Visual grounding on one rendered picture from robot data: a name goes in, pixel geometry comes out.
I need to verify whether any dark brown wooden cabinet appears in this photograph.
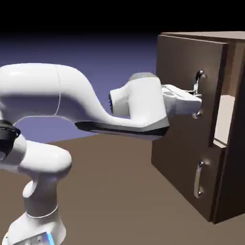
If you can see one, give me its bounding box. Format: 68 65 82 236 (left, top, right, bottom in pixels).
151 31 245 225

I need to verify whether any curved silver door handle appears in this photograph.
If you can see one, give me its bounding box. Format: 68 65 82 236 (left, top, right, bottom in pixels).
193 161 207 199
191 70 207 119

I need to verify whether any large dark brown cabinet door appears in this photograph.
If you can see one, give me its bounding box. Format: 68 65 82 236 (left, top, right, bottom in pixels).
152 34 229 148

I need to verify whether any small dark brown cabinet door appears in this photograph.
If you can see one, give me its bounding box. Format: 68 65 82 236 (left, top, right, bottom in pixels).
151 115 226 223

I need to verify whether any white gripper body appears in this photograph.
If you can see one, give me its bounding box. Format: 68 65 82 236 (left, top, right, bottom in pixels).
166 84 203 116

